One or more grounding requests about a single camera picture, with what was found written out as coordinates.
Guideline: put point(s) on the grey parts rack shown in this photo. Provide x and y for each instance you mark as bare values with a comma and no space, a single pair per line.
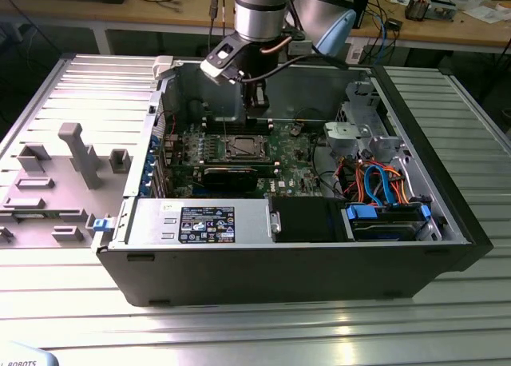
60,198

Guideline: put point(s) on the pale blue teach pendant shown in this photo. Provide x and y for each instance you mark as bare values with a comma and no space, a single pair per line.
24,356

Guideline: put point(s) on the black RAM slot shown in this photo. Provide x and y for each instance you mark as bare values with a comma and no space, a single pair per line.
265,164
213,130
265,161
213,127
265,170
213,124
213,120
265,167

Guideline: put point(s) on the hard disk in blue carrier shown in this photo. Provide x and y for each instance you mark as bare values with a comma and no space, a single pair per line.
383,230

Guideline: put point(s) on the grey electronics box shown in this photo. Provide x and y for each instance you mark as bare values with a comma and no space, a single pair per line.
443,11

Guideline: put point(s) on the brown and black gadget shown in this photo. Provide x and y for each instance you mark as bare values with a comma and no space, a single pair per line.
417,7

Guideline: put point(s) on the black graphics card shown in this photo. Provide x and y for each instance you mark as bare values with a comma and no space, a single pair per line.
231,180

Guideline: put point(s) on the blue plastic latch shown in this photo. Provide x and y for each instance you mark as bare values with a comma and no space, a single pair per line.
101,225

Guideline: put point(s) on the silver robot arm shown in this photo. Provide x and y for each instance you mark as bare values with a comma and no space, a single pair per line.
259,18

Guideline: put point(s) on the grey metal drive cage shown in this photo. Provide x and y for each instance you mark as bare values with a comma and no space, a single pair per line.
343,136

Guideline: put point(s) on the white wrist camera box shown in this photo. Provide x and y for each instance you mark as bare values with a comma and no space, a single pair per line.
215,68

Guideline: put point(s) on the black rear fan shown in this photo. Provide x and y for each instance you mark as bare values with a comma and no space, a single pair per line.
197,110

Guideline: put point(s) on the black and grey PC case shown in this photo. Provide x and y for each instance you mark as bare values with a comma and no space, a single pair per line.
259,278

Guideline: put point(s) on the tall black box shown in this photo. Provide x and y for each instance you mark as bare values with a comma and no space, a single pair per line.
364,6

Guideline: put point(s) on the white paper sheets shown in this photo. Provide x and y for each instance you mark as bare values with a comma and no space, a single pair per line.
487,13

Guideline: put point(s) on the silver power supply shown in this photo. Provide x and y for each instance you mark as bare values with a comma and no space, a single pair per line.
159,222

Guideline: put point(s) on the small black box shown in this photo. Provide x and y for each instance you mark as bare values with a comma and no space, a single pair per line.
394,25

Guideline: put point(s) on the silver coin cell battery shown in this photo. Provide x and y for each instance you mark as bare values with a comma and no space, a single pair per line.
295,131

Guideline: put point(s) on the pale grey case latch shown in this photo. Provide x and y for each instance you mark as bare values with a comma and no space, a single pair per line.
163,67

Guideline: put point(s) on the green motherboard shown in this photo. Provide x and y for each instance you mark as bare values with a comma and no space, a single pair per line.
295,162

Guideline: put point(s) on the blue card clip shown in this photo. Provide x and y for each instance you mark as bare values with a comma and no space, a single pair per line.
145,184
149,164
153,142

